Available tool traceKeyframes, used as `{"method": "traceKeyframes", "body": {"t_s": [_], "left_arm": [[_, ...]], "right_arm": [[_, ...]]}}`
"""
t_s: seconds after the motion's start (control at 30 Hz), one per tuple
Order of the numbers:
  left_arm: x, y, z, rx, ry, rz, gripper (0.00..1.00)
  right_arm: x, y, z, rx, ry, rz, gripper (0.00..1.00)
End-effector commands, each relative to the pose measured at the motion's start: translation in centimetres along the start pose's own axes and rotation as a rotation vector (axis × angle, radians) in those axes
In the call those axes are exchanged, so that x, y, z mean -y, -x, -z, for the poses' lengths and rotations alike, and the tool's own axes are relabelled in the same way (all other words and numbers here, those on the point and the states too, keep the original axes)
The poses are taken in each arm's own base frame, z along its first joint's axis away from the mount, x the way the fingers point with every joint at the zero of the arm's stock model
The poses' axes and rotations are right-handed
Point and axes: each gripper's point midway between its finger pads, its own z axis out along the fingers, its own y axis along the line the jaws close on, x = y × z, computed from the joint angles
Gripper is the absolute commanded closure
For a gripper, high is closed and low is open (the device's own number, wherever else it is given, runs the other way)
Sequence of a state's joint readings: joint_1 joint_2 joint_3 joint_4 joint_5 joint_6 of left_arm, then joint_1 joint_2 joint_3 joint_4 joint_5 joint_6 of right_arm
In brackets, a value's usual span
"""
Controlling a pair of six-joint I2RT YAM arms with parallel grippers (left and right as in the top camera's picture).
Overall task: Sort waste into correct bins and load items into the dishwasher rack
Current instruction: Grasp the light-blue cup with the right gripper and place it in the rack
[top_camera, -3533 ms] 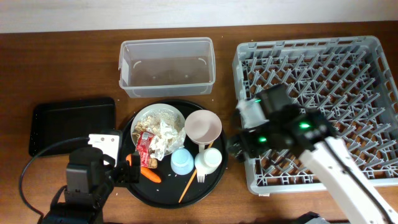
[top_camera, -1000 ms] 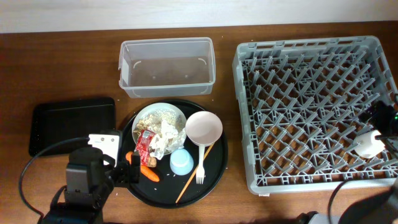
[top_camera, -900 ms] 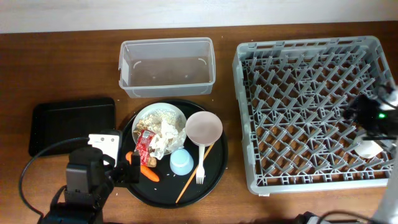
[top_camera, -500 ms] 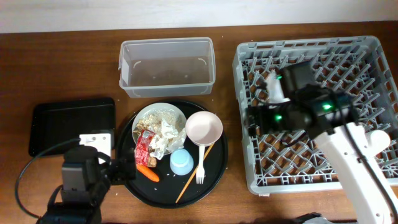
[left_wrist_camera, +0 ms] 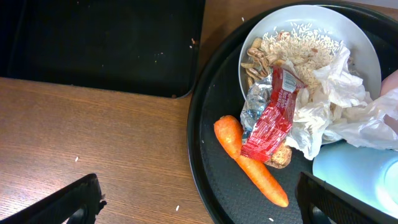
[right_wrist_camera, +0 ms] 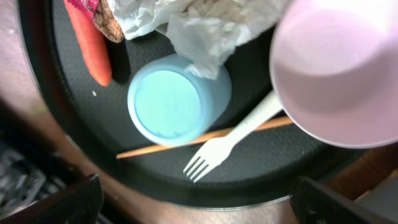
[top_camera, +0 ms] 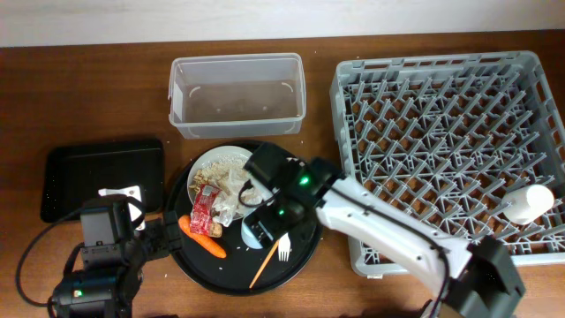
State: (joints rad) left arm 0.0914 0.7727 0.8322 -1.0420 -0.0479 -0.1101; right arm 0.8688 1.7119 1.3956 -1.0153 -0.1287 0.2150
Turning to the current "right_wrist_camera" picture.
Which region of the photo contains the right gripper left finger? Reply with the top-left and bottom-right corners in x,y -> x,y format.
1,174 -> 104,224

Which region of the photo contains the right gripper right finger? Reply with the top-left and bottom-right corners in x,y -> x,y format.
290,177 -> 397,224

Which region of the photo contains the wooden chopstick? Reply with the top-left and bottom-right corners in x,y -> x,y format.
116,116 -> 293,159

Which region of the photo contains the white plastic fork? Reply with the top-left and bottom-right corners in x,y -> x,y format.
183,91 -> 282,183

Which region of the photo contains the light blue cup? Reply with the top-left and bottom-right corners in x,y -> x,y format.
127,54 -> 232,146

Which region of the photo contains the pink bowl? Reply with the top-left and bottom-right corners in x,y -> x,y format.
270,0 -> 397,148

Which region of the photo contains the orange carrot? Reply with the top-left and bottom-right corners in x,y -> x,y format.
63,0 -> 112,86

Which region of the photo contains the brown walnut cookie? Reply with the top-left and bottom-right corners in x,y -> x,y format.
93,0 -> 124,43

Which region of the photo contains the red snack wrapper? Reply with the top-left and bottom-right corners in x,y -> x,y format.
68,0 -> 100,13

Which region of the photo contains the white napkin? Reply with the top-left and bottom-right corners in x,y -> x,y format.
108,0 -> 290,80

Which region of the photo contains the black round tray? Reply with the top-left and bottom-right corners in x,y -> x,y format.
17,0 -> 361,208

